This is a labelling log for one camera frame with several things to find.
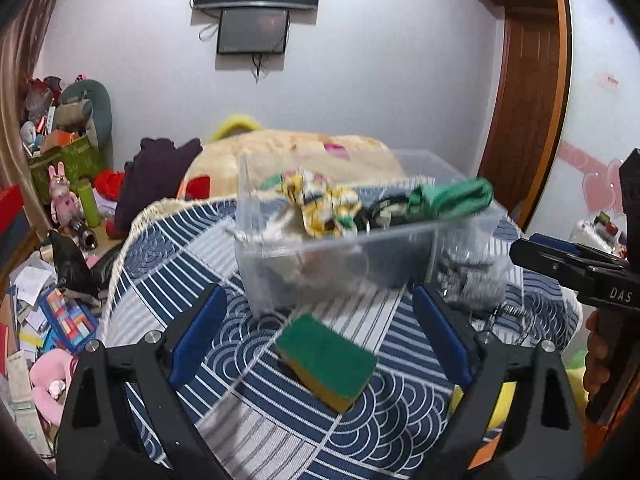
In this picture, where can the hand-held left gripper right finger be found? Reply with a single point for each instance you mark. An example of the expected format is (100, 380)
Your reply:
(440, 332)

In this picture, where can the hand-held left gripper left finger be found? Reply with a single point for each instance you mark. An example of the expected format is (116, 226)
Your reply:
(199, 332)

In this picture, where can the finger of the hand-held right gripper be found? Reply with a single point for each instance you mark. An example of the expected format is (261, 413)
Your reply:
(555, 243)
(545, 262)

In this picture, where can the green and yellow sponge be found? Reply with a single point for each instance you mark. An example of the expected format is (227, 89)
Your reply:
(327, 362)

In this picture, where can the clear plastic storage box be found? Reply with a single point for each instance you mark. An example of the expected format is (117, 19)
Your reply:
(345, 255)

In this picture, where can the person's right hand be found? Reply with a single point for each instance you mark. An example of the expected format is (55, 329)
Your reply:
(595, 360)

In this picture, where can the grey mesh pouch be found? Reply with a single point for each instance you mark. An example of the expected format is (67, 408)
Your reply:
(472, 275)

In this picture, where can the blue patterned quilt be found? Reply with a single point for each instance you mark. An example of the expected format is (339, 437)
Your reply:
(240, 270)

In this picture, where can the green cloth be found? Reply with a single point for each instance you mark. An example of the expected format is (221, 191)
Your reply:
(450, 200)

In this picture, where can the colourful checked book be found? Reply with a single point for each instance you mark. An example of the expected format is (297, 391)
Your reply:
(67, 317)

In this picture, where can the wooden door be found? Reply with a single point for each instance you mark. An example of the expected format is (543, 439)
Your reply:
(530, 110)

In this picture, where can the white wardrobe door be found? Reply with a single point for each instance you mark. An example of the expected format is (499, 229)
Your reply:
(595, 110)

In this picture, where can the black plastic bag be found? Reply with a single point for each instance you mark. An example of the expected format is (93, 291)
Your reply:
(72, 270)

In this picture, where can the pink plush toy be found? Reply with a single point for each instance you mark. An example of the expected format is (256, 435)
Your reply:
(50, 380)

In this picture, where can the dark purple garment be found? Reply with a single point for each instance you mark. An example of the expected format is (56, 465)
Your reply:
(150, 180)

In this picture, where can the green bottle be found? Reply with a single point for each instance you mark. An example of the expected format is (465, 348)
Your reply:
(89, 202)

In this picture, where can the red plush item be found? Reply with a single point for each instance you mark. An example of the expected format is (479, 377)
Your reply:
(109, 184)

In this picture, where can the yellow patterned cloth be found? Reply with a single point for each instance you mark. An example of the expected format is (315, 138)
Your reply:
(322, 202)

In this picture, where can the pile of papers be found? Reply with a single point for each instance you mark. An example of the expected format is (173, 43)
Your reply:
(25, 310)

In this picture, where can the pink bunny doll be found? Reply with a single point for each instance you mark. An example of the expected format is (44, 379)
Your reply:
(64, 197)

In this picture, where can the yellow plush toy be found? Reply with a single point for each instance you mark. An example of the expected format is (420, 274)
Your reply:
(235, 125)

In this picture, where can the beige plush cushion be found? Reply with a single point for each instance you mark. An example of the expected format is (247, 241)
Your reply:
(300, 147)

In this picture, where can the green cardboard box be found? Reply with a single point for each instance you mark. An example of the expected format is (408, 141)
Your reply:
(70, 160)

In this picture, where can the red box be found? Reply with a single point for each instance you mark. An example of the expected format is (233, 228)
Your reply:
(11, 220)

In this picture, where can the grey neck pillow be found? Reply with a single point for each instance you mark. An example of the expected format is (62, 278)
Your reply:
(92, 105)

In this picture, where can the brown curtain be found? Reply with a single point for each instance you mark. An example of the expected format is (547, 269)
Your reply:
(25, 85)

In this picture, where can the black camera lens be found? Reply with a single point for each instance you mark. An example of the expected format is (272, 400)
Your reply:
(84, 234)

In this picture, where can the small wall monitor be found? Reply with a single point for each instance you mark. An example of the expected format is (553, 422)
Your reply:
(252, 31)

